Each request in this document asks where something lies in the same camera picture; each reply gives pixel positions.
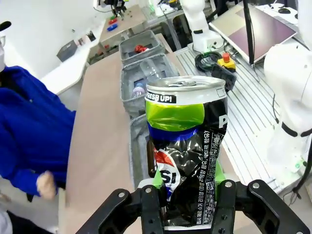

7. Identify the grey box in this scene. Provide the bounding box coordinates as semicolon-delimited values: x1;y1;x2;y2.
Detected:
57;40;79;62

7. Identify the person in blue hoodie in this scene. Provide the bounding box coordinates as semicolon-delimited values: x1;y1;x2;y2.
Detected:
0;65;77;197

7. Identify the aluminium profile base plate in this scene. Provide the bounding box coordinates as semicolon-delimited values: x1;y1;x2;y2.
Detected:
175;46;303;193

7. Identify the grey fabric basket labelled Bottle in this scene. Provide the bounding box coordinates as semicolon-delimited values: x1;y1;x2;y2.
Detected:
128;113;153;188

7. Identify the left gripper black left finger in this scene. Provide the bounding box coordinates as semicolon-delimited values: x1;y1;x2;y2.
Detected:
75;170;167;234

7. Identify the crushed clear plastic bottle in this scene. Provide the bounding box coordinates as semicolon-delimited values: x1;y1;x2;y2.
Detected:
140;59;169;82

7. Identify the black power strip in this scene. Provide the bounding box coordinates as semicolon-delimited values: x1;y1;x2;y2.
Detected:
211;65;237;93

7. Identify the coiled black cable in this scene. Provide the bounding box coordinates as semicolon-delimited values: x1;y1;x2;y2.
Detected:
194;51;221;73

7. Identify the black stand pole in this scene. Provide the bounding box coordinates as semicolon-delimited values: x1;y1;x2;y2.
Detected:
242;0;256;64

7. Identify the grey fabric basket labelled Can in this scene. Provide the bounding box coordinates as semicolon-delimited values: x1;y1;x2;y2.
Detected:
118;30;166;61

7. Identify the yellow emergency stop button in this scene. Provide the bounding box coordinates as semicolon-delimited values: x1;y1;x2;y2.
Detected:
217;52;236;73

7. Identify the white face mask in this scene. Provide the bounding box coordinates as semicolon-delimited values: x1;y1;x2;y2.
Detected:
0;45;6;73

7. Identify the person right hand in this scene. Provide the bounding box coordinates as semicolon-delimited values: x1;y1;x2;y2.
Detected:
37;170;59;201

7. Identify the white table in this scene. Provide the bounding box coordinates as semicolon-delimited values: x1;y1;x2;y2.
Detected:
40;19;108;96

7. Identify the brown glass bottle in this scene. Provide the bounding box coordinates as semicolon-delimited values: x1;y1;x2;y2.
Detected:
147;140;156;178

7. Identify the brown background table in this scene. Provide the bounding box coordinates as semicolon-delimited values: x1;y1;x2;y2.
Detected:
98;4;147;44

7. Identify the clear water bottle blue cap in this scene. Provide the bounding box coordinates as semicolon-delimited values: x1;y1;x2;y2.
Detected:
132;82;147;98

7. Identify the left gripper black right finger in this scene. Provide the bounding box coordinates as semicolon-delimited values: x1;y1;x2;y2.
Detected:
211;160;311;234

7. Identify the crushed black Pepsi can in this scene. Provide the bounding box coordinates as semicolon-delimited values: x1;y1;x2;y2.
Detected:
143;75;229;227

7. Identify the black left arm cable strap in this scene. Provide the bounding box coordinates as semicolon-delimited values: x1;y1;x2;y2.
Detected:
281;121;312;137

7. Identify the grey fabric basket labelled Plastic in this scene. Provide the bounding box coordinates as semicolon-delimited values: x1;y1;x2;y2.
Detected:
120;54;180;117

